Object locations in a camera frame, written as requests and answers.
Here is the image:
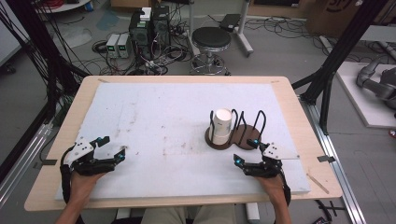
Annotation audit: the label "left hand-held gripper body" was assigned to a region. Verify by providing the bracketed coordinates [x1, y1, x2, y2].
[65, 136, 119, 177]

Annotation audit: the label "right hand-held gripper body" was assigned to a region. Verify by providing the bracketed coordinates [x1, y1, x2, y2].
[243, 142, 300, 179]

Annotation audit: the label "brown cup rack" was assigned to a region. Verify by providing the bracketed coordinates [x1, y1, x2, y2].
[205, 108, 268, 151]

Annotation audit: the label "person's right hand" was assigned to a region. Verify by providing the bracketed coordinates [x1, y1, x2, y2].
[254, 174, 288, 203]

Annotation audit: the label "person's left hand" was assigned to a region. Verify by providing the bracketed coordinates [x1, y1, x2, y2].
[69, 172, 106, 205]

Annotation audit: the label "light wooden table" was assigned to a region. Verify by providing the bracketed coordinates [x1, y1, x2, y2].
[23, 75, 344, 213]

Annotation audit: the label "white table leg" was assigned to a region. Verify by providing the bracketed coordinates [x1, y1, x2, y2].
[245, 203, 262, 224]

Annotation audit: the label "thin wooden stick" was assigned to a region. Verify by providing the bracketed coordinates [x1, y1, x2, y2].
[305, 173, 331, 195]

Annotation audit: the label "person's legs in beige trousers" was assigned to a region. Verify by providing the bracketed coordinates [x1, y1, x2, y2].
[139, 203, 238, 224]

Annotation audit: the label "white foam mat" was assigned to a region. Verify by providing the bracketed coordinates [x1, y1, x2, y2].
[55, 82, 312, 201]

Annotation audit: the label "grey bench power supply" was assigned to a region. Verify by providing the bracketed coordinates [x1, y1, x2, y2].
[105, 33, 121, 59]
[117, 33, 132, 60]

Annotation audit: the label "white base board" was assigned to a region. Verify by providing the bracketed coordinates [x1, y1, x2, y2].
[335, 61, 396, 130]

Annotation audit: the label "black computer tower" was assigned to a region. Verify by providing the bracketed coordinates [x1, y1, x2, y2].
[151, 5, 172, 49]
[128, 10, 154, 61]

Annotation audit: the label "black round stool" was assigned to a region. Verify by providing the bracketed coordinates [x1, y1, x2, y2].
[190, 26, 233, 77]

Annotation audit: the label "black flat device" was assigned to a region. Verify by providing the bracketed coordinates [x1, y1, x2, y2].
[219, 13, 242, 33]

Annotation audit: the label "small white box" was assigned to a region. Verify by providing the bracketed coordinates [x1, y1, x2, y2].
[139, 7, 153, 22]

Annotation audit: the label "white round table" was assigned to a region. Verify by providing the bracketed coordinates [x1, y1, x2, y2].
[35, 0, 92, 14]

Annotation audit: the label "brown cardboard box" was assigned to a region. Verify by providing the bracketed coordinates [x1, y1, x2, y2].
[305, 0, 396, 39]

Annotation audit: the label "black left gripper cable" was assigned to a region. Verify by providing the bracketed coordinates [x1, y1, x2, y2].
[60, 145, 76, 205]

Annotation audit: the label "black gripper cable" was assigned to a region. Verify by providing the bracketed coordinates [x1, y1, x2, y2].
[60, 145, 76, 205]
[279, 172, 292, 207]

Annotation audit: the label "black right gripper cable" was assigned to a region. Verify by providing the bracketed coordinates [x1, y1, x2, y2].
[279, 172, 292, 207]

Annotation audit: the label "silver aluminium rail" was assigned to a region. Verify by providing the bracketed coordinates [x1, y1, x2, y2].
[299, 95, 368, 224]
[0, 121, 54, 209]

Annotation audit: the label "black metal frame with cables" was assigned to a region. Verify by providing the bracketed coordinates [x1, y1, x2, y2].
[0, 0, 82, 125]

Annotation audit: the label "tangle of floor cables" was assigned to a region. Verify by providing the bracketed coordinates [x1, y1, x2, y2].
[92, 18, 194, 77]

